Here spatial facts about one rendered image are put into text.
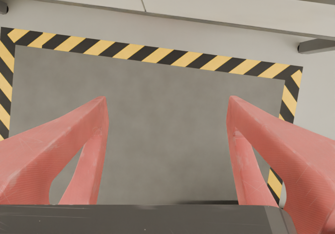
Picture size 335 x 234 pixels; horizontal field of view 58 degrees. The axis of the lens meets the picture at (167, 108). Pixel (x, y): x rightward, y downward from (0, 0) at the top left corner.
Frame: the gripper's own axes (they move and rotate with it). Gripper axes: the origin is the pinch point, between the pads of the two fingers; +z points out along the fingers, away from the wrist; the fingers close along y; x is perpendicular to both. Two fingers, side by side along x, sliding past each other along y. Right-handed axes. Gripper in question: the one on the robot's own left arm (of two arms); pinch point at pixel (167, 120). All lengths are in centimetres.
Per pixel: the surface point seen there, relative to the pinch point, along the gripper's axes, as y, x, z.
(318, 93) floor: -59, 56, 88
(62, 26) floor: 40, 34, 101
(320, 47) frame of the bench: -49, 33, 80
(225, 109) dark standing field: -22, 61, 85
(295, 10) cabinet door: -23, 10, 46
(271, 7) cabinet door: -19, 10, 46
